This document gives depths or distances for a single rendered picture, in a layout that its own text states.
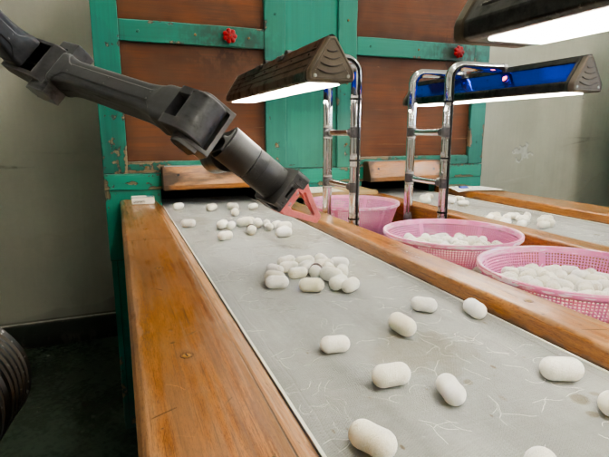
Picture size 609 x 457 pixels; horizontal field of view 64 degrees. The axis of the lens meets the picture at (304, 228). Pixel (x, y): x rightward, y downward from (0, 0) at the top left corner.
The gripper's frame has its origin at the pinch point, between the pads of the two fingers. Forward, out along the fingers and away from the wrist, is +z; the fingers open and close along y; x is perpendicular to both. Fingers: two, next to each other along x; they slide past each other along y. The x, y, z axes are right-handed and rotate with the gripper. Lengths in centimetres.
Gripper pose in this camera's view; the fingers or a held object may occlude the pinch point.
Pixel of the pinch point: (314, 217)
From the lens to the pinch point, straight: 81.2
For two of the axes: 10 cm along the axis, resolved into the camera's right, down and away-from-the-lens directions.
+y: -4.0, -1.9, 9.0
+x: -5.9, 8.0, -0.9
